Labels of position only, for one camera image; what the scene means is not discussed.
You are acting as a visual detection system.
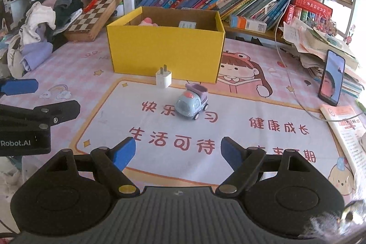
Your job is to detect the black smartphone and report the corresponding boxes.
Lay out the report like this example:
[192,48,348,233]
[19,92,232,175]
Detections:
[318,50,346,107]

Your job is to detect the messy stack of papers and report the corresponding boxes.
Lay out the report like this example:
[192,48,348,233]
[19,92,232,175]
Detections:
[279,17,366,99]

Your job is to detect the yellow cardboard box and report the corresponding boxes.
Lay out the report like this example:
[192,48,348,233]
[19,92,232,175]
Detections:
[106,6,226,83]

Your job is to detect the red tassel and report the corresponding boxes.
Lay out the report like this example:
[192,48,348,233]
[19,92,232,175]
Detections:
[84,0,101,12]

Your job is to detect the white charger plug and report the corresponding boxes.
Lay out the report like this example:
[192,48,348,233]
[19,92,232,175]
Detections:
[155,65,173,89]

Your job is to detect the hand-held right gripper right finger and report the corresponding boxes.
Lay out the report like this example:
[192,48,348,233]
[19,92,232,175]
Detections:
[216,137,314,196]

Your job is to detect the orange white booklet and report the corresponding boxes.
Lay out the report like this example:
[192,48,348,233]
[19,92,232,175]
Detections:
[320,104,366,176]

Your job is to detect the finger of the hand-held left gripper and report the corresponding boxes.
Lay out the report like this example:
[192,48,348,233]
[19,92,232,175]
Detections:
[0,79,39,99]
[0,100,81,131]

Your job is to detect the blue purple toy car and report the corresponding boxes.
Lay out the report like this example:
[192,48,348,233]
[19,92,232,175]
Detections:
[174,83,209,121]

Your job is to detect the row of small red books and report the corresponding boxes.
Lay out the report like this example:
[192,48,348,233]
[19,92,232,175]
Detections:
[282,0,334,30]

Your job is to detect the small white orange toothpaste box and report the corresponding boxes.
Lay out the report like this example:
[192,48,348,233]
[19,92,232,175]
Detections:
[229,15,268,32]

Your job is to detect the pile of clothes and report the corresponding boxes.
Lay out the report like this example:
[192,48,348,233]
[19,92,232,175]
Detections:
[6,0,92,79]

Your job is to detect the pink cartoon desk mat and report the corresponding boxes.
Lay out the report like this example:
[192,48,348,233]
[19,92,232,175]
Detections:
[29,32,366,204]

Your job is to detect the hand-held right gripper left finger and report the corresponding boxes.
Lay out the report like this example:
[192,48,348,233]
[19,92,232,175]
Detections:
[43,137,140,196]

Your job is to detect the wooden chessboard case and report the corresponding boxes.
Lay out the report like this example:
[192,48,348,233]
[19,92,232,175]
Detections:
[63,0,123,42]

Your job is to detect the grey fuzzy cloth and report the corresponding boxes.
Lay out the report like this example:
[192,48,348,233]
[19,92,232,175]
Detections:
[310,193,366,239]

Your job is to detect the pink soft toy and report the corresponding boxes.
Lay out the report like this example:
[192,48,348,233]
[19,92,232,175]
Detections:
[139,18,161,28]

